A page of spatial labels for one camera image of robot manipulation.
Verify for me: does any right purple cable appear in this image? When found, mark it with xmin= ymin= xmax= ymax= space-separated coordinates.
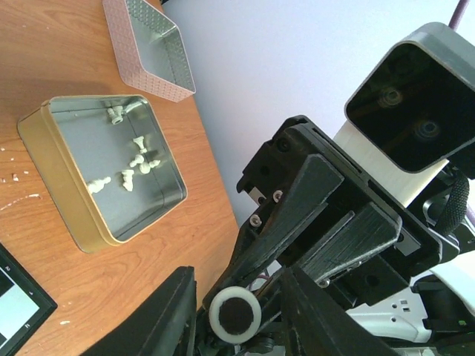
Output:
xmin=448 ymin=0 xmax=471 ymax=30

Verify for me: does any black and silver chessboard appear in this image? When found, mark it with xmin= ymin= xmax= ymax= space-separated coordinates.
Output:
xmin=1 ymin=247 xmax=58 ymax=355

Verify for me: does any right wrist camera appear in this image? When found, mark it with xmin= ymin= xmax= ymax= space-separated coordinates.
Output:
xmin=334 ymin=22 xmax=474 ymax=206

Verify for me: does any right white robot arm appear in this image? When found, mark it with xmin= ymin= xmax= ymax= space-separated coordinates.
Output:
xmin=203 ymin=116 xmax=474 ymax=341

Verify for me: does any gold metal tin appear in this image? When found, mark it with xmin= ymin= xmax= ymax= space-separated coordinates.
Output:
xmin=18 ymin=95 xmax=187 ymax=253

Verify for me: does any white chess piece felt base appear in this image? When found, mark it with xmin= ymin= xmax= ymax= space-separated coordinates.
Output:
xmin=208 ymin=286 xmax=262 ymax=345

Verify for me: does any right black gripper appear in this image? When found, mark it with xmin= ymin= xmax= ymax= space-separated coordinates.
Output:
xmin=202 ymin=116 xmax=460 ymax=308

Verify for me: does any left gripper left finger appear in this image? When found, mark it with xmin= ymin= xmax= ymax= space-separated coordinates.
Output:
xmin=87 ymin=266 xmax=197 ymax=355

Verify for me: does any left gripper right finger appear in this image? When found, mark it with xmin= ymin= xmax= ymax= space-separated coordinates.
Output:
xmin=280 ymin=268 xmax=397 ymax=356

